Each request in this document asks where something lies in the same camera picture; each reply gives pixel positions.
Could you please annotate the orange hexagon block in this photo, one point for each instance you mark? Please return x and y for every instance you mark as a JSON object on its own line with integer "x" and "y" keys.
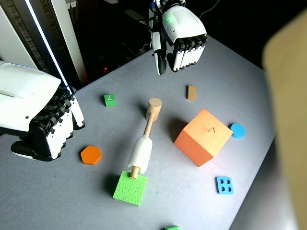
{"x": 91, "y": 155}

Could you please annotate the large orange wooden cube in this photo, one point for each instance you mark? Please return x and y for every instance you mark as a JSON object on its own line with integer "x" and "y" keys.
{"x": 204, "y": 141}

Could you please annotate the white power strip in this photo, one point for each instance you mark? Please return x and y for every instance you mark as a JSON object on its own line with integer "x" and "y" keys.
{"x": 134, "y": 14}

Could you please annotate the grey table cloth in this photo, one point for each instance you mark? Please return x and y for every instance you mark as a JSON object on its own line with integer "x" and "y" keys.
{"x": 168, "y": 203}

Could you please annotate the blurry beige object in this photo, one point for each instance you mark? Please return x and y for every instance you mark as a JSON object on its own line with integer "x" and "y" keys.
{"x": 290, "y": 107}

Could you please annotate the white post with light strip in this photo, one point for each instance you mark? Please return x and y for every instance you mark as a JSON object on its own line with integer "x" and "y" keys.
{"x": 64, "y": 36}

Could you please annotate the small green number cube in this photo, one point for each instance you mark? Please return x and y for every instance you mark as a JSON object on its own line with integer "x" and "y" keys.
{"x": 110, "y": 100}

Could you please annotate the wooden mallet with white grip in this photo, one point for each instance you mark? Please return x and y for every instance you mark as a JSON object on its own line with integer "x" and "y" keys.
{"x": 141, "y": 153}

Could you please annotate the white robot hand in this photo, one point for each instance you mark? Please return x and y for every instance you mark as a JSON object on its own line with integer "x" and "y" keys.
{"x": 184, "y": 24}
{"x": 26, "y": 95}

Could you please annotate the green textured square block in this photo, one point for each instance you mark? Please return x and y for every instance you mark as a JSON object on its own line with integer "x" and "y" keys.
{"x": 130, "y": 189}

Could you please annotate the blue round disc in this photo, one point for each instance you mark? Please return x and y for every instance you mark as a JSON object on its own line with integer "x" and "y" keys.
{"x": 238, "y": 130}

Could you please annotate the blue four-hole square block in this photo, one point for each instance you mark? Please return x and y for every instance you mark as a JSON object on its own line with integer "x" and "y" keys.
{"x": 224, "y": 185}

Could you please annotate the brown rectangular wooden block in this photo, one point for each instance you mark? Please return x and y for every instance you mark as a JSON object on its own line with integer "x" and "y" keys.
{"x": 191, "y": 92}

